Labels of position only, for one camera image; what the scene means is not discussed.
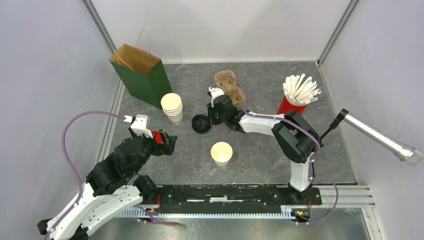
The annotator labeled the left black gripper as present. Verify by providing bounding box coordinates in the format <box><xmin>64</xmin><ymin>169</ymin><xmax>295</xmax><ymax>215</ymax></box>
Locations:
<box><xmin>129</xmin><ymin>125</ymin><xmax>178</xmax><ymax>176</ymax></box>

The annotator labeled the stack of black lids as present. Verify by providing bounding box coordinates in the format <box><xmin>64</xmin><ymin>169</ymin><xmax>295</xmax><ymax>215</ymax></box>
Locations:
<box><xmin>191</xmin><ymin>114</ymin><xmax>212</xmax><ymax>134</ymax></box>

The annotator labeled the stack of white paper cups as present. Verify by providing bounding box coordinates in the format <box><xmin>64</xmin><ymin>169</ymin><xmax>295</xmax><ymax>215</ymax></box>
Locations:
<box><xmin>160</xmin><ymin>93</ymin><xmax>183</xmax><ymax>125</ymax></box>

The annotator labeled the single white paper cup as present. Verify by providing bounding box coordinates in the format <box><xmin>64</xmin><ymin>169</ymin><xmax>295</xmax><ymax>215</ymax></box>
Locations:
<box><xmin>210</xmin><ymin>141</ymin><xmax>233</xmax><ymax>167</ymax></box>

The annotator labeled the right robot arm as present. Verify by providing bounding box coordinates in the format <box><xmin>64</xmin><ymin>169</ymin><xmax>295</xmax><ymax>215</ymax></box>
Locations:
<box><xmin>207</xmin><ymin>95</ymin><xmax>321</xmax><ymax>204</ymax></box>

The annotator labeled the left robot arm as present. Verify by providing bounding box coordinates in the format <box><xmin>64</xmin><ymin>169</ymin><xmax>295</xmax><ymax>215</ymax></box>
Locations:
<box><xmin>37</xmin><ymin>129</ymin><xmax>178</xmax><ymax>240</ymax></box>

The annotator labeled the red D-shaped object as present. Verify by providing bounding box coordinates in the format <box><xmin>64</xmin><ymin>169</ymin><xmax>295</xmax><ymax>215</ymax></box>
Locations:
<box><xmin>152</xmin><ymin>131</ymin><xmax>163</xmax><ymax>144</ymax></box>

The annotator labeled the stack of cardboard cup carriers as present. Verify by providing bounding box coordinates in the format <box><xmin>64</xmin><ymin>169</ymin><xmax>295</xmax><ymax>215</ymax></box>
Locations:
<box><xmin>214</xmin><ymin>70</ymin><xmax>246</xmax><ymax>109</ymax></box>

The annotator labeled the red cup holder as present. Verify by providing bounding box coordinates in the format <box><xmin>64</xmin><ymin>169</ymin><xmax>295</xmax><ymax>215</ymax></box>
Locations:
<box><xmin>277</xmin><ymin>96</ymin><xmax>307</xmax><ymax>115</ymax></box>

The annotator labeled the green paper bag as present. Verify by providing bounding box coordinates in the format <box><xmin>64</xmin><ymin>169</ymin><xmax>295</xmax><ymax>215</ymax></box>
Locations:
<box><xmin>109</xmin><ymin>43</ymin><xmax>173</xmax><ymax>109</ymax></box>

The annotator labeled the silver microphone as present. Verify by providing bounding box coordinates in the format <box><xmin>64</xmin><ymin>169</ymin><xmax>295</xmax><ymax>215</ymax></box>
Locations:
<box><xmin>335</xmin><ymin>108</ymin><xmax>424</xmax><ymax>166</ymax></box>

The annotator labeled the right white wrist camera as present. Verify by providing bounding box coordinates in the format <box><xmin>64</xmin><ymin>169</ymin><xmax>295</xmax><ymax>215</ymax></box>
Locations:
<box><xmin>208</xmin><ymin>87</ymin><xmax>225</xmax><ymax>108</ymax></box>

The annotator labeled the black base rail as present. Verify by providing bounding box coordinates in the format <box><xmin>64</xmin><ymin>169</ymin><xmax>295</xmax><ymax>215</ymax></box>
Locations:
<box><xmin>142</xmin><ymin>184</ymin><xmax>323</xmax><ymax>214</ymax></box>

